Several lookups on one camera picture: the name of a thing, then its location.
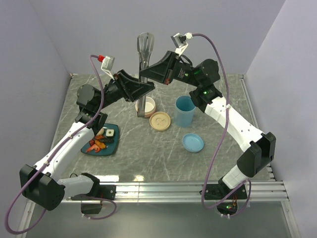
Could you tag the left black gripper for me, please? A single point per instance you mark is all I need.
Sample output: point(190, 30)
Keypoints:
point(131, 88)

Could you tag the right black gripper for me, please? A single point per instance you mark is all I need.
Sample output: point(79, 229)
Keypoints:
point(164, 71)

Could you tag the metal serving tongs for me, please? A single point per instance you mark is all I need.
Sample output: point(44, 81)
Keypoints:
point(145, 45)

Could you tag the blue tall cup container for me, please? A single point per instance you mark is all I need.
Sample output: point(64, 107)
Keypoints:
point(184, 111)

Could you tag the white sushi roll piece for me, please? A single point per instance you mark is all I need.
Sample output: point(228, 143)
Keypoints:
point(110, 133)

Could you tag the dark seaweed sushi roll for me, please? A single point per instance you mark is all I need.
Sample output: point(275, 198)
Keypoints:
point(107, 140)

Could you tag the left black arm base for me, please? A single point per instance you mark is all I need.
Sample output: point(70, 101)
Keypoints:
point(105, 191)

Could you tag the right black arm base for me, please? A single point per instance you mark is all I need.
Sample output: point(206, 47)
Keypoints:
point(228, 209)

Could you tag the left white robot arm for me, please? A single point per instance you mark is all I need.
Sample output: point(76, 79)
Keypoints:
point(42, 182)

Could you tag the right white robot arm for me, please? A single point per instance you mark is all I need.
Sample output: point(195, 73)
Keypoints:
point(258, 147)

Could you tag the pink white bowl container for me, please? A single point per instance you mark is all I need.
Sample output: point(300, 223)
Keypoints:
point(150, 107)

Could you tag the beige round lid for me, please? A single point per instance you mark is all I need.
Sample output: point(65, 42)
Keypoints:
point(160, 121)

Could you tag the teal square plate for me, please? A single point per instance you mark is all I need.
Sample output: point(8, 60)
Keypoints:
point(110, 148)

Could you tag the orange fried food piece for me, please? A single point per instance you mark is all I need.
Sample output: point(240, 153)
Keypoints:
point(101, 145)

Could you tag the red shrimp piece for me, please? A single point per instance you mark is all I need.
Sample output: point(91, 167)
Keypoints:
point(94, 148)

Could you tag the blue round lid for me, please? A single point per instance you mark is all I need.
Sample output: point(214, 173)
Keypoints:
point(192, 142)

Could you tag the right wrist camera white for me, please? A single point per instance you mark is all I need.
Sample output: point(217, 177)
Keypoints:
point(180, 41)

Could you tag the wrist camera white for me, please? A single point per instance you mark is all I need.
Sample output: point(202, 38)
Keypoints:
point(180, 41)
point(107, 64)

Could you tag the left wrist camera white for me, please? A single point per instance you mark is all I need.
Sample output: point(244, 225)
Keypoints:
point(107, 64)

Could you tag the aluminium mounting rail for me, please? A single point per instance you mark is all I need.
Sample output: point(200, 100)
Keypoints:
point(154, 167)

